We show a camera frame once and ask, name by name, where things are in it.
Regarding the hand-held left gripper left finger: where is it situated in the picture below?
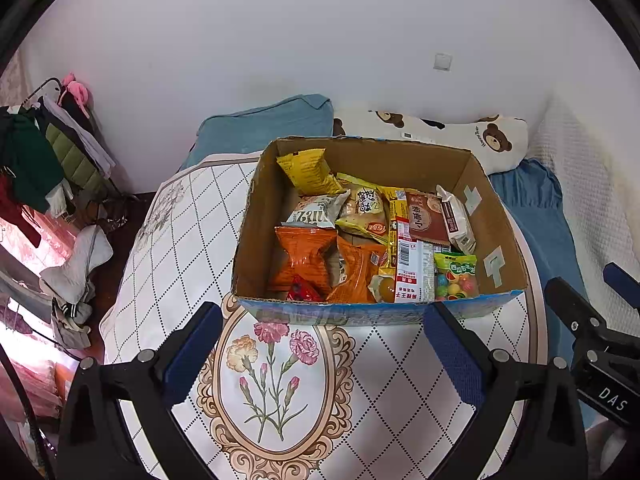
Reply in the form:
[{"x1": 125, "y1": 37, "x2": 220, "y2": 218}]
[{"x1": 57, "y1": 301, "x2": 223, "y2": 480}]

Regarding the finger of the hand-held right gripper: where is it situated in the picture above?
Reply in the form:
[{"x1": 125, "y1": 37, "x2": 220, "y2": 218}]
[
  {"x1": 602, "y1": 262, "x2": 640, "y2": 308},
  {"x1": 544, "y1": 277, "x2": 608, "y2": 348}
]

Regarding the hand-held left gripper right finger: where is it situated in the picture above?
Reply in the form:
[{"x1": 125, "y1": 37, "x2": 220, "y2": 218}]
[{"x1": 422, "y1": 302, "x2": 588, "y2": 480}]

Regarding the cardboard box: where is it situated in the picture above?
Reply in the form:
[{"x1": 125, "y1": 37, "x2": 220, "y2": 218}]
[{"x1": 231, "y1": 135, "x2": 530, "y2": 328}]

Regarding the white and brown snack packet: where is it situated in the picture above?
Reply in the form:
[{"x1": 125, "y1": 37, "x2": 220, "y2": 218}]
[{"x1": 435, "y1": 184, "x2": 477, "y2": 256}]

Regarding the white oat cookie packet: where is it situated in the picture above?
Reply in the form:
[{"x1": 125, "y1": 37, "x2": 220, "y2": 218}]
[{"x1": 281, "y1": 190, "x2": 352, "y2": 228}]

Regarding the green candy bag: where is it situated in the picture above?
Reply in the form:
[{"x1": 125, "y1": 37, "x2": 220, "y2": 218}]
[{"x1": 433, "y1": 253, "x2": 481, "y2": 302}]

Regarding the round table with patterned cloth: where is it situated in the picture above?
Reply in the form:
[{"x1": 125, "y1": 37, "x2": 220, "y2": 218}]
[{"x1": 99, "y1": 150, "x2": 546, "y2": 480}]

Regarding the red and white cracker packet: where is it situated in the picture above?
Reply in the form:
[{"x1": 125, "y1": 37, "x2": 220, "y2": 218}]
[{"x1": 394, "y1": 239, "x2": 437, "y2": 304}]

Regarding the yellow jelly cup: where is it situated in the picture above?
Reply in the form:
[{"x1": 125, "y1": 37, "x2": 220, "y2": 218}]
[{"x1": 368, "y1": 274, "x2": 398, "y2": 304}]

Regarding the blue bedsheet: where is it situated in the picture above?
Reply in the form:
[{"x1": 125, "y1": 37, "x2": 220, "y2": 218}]
[{"x1": 486, "y1": 159, "x2": 631, "y2": 433}]

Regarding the white textured bedcover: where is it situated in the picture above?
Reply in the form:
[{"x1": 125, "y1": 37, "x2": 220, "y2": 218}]
[{"x1": 527, "y1": 92, "x2": 640, "y2": 281}]

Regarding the orange snack bag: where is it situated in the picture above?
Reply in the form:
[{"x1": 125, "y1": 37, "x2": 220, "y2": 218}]
[
  {"x1": 326, "y1": 236, "x2": 390, "y2": 305},
  {"x1": 273, "y1": 226, "x2": 338, "y2": 297}
]

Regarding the black and white striped cloth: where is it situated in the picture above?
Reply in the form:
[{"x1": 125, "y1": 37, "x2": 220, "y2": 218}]
[{"x1": 52, "y1": 300, "x2": 93, "y2": 348}]

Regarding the small red snack packet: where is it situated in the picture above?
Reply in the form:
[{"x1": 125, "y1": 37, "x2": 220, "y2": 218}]
[{"x1": 286, "y1": 275, "x2": 325, "y2": 303}]

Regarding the brown flat snack packet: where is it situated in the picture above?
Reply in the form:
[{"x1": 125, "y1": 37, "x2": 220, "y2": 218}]
[{"x1": 404, "y1": 190, "x2": 452, "y2": 247}]

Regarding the long yellow snack packet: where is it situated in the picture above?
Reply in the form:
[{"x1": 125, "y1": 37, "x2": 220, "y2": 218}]
[{"x1": 378, "y1": 186, "x2": 417, "y2": 273}]

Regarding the pale yellow potato chip bag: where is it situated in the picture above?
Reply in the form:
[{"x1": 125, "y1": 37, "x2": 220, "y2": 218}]
[{"x1": 335, "y1": 173, "x2": 392, "y2": 241}]

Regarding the white bear print pillow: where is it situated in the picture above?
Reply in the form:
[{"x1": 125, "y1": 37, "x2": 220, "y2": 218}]
[{"x1": 331, "y1": 109, "x2": 530, "y2": 175}]

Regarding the yellow snack bag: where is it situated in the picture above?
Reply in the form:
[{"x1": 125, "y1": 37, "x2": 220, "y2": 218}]
[{"x1": 276, "y1": 148, "x2": 345, "y2": 196}]

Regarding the pale lilac hanging garment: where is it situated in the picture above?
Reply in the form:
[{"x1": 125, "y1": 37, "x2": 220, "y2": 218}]
[{"x1": 42, "y1": 95, "x2": 117, "y2": 181}]

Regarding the olive green puffer jacket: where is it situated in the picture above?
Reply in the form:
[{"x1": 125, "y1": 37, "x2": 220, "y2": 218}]
[{"x1": 42, "y1": 117, "x2": 93, "y2": 191}]

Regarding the red cloth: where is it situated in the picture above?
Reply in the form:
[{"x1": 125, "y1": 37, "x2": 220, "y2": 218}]
[{"x1": 0, "y1": 175, "x2": 43, "y2": 246}]

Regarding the teal pillow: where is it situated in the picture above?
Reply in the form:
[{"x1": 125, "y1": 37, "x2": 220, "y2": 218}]
[{"x1": 179, "y1": 93, "x2": 335, "y2": 171}]

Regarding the dark green garment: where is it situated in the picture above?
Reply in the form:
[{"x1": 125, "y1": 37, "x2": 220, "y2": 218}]
[{"x1": 0, "y1": 112, "x2": 66, "y2": 213}]

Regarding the pink plush hat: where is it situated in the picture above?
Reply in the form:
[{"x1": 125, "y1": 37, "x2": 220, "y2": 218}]
[{"x1": 59, "y1": 72, "x2": 93, "y2": 120}]

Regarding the black clothes rack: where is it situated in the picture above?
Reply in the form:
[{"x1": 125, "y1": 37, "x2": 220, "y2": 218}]
[{"x1": 22, "y1": 77, "x2": 136, "y2": 201}]

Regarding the black cable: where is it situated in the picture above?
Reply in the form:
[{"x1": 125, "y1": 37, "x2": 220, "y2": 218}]
[{"x1": 0, "y1": 345, "x2": 56, "y2": 480}]

